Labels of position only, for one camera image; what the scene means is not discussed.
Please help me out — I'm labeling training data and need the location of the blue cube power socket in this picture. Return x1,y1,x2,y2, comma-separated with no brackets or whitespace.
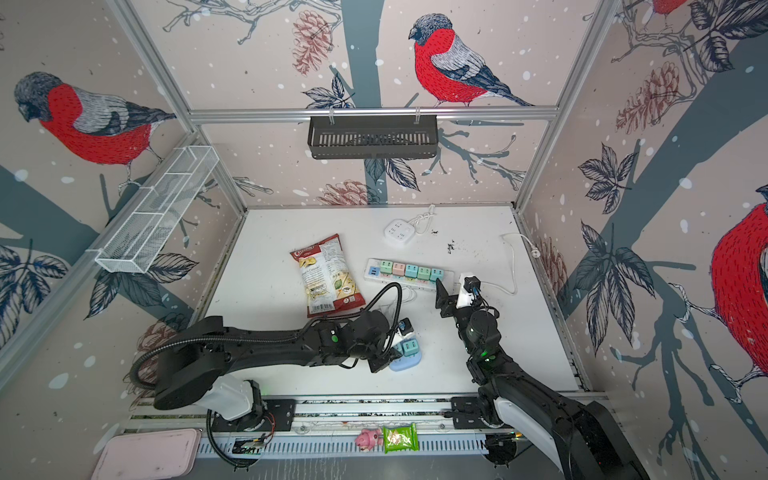
389,353,422,372

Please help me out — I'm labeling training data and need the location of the pink plug adapter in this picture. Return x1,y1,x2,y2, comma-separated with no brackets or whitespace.
392,262,406,276

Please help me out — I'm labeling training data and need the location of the white colourful power strip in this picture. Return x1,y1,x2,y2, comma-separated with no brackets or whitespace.
363,258,458,292

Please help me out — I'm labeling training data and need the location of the red white snack bag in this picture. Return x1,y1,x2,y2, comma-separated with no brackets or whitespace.
290,234,366,318

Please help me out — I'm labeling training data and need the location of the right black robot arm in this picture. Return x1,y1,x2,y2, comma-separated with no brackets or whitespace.
435,277,649,479

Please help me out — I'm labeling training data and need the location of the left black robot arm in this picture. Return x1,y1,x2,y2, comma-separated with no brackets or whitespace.
128,282,404,423

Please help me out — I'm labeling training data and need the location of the small white power strip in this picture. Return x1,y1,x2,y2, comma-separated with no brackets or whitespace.
383,219,416,247

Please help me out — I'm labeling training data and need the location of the pink pig toy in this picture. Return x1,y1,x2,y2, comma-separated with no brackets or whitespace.
355,429,383,451

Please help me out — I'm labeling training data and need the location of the green snack packet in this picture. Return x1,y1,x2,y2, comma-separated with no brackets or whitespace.
382,423,420,454

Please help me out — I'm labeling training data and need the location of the pink plastic tray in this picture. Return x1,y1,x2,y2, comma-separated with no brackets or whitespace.
91,429,202,480

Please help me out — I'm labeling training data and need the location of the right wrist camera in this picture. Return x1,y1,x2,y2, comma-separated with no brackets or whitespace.
456,273,482,308

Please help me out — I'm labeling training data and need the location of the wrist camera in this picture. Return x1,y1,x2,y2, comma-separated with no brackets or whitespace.
397,318,414,338
456,273,482,308

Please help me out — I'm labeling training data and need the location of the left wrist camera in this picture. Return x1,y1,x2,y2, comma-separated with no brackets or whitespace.
397,318,414,338

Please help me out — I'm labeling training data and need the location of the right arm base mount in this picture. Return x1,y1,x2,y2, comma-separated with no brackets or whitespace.
442,396,508,430

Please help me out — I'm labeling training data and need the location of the white power strip cord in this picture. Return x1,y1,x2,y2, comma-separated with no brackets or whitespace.
479,232,542,296

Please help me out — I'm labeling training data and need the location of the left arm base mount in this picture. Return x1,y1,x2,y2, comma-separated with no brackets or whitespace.
212,399,297,433

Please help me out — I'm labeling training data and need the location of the black hanging wire basket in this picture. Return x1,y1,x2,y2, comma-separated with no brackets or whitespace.
307,115,439,160

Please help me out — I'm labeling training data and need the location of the white wire mesh shelf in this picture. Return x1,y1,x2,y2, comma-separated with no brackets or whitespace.
95,145,219,273

